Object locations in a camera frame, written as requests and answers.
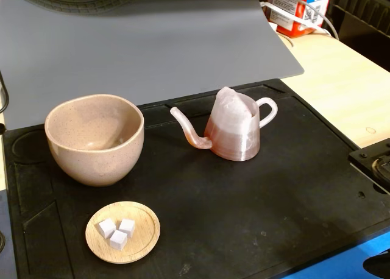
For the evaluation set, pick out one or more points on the translucent pink gooseneck kettle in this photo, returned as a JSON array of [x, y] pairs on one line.
[[234, 136]]

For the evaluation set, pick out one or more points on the beige speckled ceramic cup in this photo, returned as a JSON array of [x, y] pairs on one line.
[[94, 157]]

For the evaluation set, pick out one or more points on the black work mat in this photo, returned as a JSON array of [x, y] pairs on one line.
[[243, 199]]

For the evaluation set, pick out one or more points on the round wooden coaster plate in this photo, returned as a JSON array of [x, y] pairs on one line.
[[143, 230]]

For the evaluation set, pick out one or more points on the small white cube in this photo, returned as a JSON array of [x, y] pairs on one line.
[[126, 227], [106, 228], [118, 240]]

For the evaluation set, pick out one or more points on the red and blue cardboard box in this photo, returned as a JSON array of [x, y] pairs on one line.
[[286, 5]]

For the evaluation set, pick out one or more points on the blue sheet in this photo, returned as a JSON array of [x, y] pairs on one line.
[[350, 260]]

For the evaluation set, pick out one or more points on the black plastic crate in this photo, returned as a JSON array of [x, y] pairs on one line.
[[359, 17]]

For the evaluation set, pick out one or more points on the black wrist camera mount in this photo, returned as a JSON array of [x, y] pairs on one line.
[[371, 157]]

